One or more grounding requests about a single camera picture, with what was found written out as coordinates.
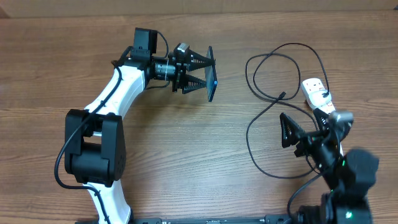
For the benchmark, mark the Samsung Galaxy smartphone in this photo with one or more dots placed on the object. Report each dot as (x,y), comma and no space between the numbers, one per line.
(210,75)

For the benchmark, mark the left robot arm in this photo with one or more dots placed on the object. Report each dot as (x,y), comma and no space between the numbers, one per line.
(94,151)

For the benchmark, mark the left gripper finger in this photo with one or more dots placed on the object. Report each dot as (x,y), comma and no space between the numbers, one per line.
(195,61)
(190,83)

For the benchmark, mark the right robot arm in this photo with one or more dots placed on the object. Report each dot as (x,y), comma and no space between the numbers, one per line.
(349,176)

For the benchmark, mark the white power strip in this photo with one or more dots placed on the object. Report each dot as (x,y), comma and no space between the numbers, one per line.
(313,90)

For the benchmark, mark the white USB charger plug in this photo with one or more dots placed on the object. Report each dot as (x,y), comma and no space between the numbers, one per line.
(316,99)

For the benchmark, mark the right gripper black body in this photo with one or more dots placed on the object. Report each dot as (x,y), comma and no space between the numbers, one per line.
(321,155)

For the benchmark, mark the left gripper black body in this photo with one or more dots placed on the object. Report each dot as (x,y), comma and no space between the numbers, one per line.
(180,65)

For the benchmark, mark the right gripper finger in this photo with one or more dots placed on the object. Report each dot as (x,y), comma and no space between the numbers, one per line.
(322,119)
(291,131)

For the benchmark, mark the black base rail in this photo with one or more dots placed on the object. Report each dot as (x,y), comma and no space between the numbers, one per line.
(268,219)

